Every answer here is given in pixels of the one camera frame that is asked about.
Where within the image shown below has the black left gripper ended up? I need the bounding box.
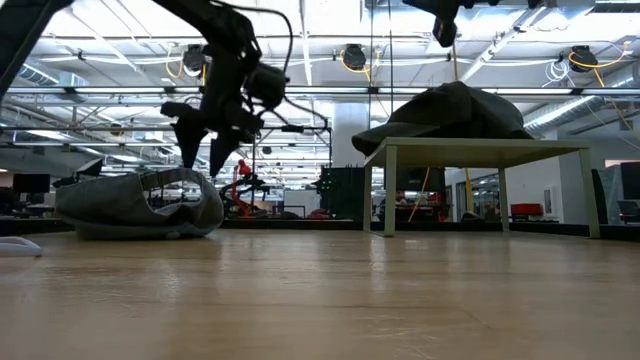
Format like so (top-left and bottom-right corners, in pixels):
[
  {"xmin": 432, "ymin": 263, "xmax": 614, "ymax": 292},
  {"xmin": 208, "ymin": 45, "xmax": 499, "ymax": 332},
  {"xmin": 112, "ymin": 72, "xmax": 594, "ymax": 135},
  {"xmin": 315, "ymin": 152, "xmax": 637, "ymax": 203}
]
[{"xmin": 160, "ymin": 42, "xmax": 265, "ymax": 179}]

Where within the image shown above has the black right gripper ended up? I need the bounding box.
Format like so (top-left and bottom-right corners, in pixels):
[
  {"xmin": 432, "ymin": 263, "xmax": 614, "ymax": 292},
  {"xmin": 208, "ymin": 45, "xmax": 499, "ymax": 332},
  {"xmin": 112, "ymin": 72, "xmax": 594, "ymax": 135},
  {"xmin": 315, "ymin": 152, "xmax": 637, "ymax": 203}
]
[{"xmin": 402, "ymin": 0, "xmax": 501, "ymax": 49}]

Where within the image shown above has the blue-grey baseball cap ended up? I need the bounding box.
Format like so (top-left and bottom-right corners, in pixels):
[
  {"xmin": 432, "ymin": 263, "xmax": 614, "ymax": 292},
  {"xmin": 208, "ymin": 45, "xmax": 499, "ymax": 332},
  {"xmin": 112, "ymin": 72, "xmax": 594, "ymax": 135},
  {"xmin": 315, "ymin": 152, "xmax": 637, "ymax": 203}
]
[{"xmin": 387, "ymin": 81, "xmax": 534, "ymax": 140}]

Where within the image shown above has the long ceiling light bar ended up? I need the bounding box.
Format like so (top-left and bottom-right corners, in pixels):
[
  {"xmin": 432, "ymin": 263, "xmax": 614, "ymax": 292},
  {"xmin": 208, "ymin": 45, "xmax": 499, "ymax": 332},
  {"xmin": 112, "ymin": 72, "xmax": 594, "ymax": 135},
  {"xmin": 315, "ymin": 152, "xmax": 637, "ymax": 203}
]
[{"xmin": 7, "ymin": 85, "xmax": 640, "ymax": 97}]

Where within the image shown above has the grey baseball cap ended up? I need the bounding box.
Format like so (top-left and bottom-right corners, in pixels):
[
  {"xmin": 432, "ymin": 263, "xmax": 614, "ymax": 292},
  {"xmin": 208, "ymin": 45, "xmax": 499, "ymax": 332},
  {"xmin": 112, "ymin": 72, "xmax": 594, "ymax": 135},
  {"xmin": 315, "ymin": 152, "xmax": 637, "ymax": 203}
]
[{"xmin": 54, "ymin": 168, "xmax": 225, "ymax": 241}]

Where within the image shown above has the pale green perforated metal stand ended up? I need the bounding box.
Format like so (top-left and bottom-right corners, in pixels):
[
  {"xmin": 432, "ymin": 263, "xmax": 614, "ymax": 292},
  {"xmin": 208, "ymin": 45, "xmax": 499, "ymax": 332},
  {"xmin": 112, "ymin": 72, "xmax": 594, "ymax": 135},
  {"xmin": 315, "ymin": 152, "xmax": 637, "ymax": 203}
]
[{"xmin": 362, "ymin": 136, "xmax": 601, "ymax": 240}]

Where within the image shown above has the black server cabinet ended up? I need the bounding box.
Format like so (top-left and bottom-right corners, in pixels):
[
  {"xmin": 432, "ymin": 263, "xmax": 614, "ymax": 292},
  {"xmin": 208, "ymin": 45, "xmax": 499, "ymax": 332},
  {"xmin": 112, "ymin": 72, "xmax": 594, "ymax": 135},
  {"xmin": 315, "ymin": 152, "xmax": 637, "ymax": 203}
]
[{"xmin": 319, "ymin": 166, "xmax": 366, "ymax": 222}]

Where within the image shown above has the red storage box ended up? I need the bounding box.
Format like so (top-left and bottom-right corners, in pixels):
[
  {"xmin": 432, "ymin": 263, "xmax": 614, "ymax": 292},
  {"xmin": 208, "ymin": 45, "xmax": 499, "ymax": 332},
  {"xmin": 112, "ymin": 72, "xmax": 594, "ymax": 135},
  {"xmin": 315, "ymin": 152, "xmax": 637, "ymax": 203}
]
[{"xmin": 509, "ymin": 202, "xmax": 544, "ymax": 218}]

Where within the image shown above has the thin black power cable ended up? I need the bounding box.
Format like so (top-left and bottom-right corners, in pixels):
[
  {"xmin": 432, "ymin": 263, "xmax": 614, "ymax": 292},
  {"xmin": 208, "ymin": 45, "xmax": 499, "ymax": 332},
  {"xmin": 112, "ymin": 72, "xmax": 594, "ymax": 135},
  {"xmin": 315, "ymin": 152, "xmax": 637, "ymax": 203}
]
[{"xmin": 388, "ymin": 0, "xmax": 395, "ymax": 116}]

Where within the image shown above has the black ceiling cable reel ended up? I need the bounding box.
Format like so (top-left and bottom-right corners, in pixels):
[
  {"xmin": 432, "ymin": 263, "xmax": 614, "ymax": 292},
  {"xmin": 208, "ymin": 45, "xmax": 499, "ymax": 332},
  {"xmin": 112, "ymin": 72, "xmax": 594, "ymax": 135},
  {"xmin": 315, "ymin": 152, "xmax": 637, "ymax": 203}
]
[
  {"xmin": 341, "ymin": 43, "xmax": 369, "ymax": 72},
  {"xmin": 181, "ymin": 43, "xmax": 211, "ymax": 86},
  {"xmin": 568, "ymin": 44, "xmax": 600, "ymax": 74}
]

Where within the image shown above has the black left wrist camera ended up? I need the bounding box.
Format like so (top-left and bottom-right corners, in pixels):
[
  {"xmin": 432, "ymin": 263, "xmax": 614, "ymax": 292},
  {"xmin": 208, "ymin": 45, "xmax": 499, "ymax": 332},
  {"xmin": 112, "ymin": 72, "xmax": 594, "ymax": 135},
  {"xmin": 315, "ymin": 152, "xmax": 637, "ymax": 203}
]
[{"xmin": 244, "ymin": 62, "xmax": 291, "ymax": 110}]

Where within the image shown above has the thin black hanging cable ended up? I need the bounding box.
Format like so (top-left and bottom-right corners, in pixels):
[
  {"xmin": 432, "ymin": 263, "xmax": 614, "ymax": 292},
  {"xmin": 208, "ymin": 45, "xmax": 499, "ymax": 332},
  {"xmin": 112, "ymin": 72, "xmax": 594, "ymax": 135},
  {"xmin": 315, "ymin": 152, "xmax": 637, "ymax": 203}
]
[{"xmin": 367, "ymin": 0, "xmax": 375, "ymax": 131}]

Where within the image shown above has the black metal frame rig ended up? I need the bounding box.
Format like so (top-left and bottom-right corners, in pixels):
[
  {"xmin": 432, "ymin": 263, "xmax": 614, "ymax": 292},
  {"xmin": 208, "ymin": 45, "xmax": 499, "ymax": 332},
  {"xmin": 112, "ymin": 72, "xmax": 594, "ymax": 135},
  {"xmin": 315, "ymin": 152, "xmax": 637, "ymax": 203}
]
[{"xmin": 251, "ymin": 124, "xmax": 334, "ymax": 176}]

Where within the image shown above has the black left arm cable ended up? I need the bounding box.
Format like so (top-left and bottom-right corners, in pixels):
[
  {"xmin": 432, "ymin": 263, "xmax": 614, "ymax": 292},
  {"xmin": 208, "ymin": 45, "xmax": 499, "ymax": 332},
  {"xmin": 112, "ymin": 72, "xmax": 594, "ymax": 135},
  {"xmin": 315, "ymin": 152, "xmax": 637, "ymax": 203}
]
[{"xmin": 214, "ymin": 0, "xmax": 331, "ymax": 132}]

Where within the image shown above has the black aluminium table frame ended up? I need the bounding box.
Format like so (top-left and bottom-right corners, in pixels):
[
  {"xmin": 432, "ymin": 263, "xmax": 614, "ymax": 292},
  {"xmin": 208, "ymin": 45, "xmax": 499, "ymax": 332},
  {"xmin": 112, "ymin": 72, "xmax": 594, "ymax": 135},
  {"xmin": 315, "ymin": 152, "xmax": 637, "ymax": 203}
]
[{"xmin": 0, "ymin": 217, "xmax": 640, "ymax": 240}]

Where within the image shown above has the silver ventilation duct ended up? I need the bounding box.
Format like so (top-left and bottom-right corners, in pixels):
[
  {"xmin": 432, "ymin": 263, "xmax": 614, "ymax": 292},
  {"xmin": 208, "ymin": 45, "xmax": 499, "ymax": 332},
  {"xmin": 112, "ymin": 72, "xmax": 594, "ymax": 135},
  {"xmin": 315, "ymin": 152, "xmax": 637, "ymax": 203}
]
[{"xmin": 522, "ymin": 64, "xmax": 640, "ymax": 137}]

